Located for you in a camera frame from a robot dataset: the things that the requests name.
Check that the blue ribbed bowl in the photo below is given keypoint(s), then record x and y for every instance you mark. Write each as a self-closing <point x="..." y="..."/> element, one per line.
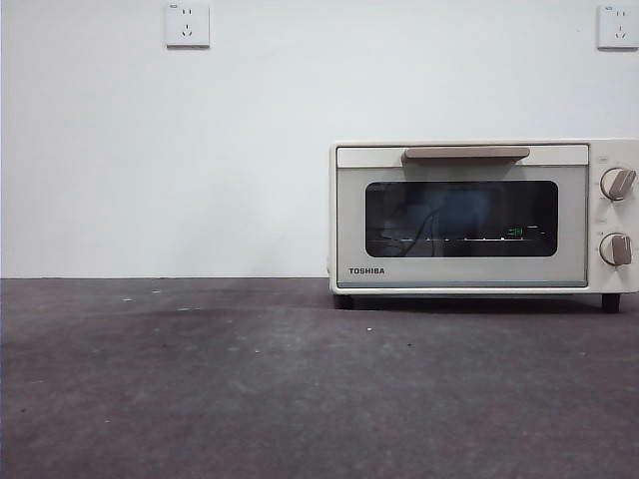
<point x="459" y="209"/>

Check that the cream toaster oven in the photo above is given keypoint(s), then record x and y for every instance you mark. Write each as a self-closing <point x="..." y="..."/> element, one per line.
<point x="614" y="278"/>

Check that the beige timer knob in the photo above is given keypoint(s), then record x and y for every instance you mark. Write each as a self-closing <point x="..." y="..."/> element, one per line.
<point x="615" y="248"/>

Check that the beige temperature knob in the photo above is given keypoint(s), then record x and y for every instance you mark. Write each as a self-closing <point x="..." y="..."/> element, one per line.
<point x="617" y="184"/>

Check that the white wall socket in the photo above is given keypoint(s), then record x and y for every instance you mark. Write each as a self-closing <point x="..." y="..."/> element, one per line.
<point x="619" y="27"/>
<point x="188" y="25"/>

